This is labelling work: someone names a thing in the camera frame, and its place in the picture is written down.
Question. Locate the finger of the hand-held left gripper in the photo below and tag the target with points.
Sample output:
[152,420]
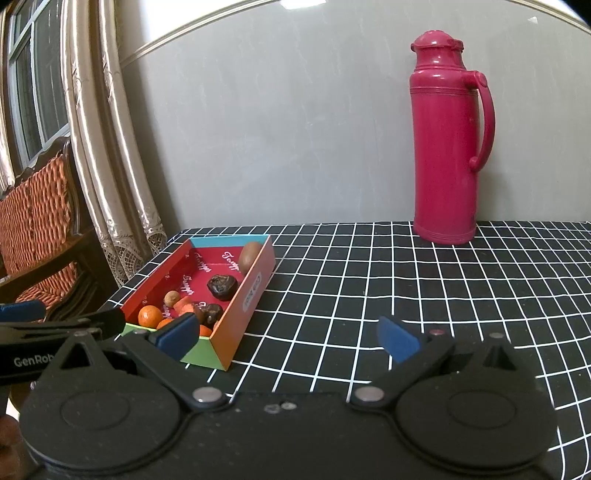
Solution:
[23,310]
[104,319]

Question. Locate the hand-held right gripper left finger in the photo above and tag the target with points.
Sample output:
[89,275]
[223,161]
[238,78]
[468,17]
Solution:
[179,336]

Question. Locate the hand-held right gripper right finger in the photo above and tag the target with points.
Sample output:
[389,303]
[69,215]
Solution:
[397,339]

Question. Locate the large orange mandarin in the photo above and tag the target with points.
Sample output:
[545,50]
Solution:
[205,331]

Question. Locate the orange carrot piece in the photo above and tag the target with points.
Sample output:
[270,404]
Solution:
[185,304]

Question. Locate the small brown longan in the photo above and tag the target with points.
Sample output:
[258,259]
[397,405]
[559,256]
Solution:
[172,299]

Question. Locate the dark wrinkled dried fruit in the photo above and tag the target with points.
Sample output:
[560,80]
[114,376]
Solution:
[210,314]
[222,287]

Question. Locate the red cardboard box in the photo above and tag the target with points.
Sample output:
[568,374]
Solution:
[240,314]

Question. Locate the brown kiwi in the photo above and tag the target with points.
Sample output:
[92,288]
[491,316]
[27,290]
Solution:
[249,257]

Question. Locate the orange woven wooden chair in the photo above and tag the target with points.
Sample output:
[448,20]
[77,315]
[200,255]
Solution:
[37,230]

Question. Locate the pink thermos flask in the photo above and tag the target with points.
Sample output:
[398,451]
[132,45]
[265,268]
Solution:
[445,147]

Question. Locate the window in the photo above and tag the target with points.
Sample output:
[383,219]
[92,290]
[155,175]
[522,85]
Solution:
[37,78]

